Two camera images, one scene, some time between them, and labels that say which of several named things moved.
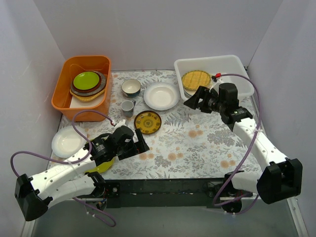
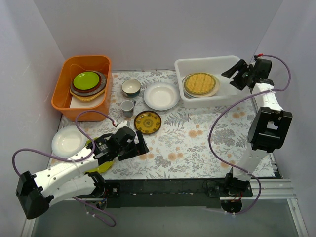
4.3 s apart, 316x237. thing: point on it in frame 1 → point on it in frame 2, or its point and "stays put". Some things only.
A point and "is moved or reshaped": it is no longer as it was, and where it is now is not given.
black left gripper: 133,149 stays put
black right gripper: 202,99 → 241,77
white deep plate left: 67,141 stays put
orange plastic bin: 83,82 stays put
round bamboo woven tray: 192,80 is moved or reshaped
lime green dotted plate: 102,167 stays put
